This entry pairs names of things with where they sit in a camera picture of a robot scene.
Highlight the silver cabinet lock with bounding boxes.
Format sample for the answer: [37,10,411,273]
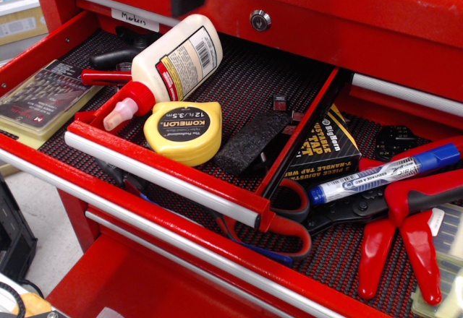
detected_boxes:
[250,9,272,32]

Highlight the black foam block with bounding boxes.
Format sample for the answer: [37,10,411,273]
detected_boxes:
[214,111,292,175]

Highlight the white Markers label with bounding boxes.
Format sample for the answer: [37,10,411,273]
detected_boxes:
[111,8,160,32]

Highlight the blue Bic marker pen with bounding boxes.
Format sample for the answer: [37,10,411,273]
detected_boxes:
[308,143,460,205]

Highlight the red open drawer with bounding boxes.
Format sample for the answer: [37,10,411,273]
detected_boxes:
[64,35,349,231]
[0,10,463,318]

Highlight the black handled tool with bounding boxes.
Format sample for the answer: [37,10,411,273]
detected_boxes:
[89,48,142,70]

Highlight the black box on floor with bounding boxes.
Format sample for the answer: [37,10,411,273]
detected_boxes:
[1,176,38,282]

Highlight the red handled tool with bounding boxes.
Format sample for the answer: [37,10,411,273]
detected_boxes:
[80,69,132,86]

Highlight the clear plastic bit case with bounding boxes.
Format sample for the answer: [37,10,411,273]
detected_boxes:
[412,204,462,317]

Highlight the red grey handled scissors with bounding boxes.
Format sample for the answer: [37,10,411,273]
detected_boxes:
[209,179,312,267]

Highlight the red upper open drawer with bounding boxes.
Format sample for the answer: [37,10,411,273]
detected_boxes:
[64,35,349,231]

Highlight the small black USB dongle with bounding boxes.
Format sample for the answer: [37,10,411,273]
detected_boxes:
[273,94,287,111]

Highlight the yellow Komelon tape measure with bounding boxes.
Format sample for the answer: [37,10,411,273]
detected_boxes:
[143,101,222,167]

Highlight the white wood glue bottle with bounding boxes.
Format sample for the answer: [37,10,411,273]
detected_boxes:
[103,14,223,131]

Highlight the red lower open drawer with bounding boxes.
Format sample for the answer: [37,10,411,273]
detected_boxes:
[0,10,463,318]

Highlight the black yellow tap wrench box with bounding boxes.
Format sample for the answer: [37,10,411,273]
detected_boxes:
[284,105,362,187]

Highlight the drill bit set case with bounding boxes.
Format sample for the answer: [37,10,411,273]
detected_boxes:
[1,60,101,149]

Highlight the red tool chest cabinet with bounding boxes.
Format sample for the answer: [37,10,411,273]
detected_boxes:
[30,0,463,318]

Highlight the red black crimping tool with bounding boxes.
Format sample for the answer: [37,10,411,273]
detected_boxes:
[302,136,462,305]

